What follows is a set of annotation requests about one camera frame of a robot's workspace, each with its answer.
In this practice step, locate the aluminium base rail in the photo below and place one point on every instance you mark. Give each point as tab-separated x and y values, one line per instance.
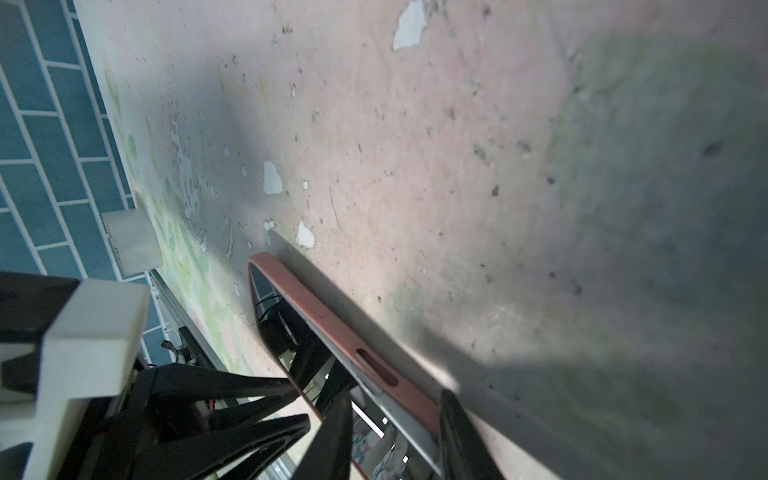
189	345

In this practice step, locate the dusty pink phone case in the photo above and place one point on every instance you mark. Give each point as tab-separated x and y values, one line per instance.
342	342

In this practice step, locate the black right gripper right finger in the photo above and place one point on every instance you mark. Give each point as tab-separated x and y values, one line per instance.
462	451

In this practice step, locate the white tape roll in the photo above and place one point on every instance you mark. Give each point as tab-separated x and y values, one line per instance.
133	240

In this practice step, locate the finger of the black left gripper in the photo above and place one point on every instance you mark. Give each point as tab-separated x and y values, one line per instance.
178	387
258	444

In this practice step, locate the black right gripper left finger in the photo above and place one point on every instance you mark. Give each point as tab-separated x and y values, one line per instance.
329	455

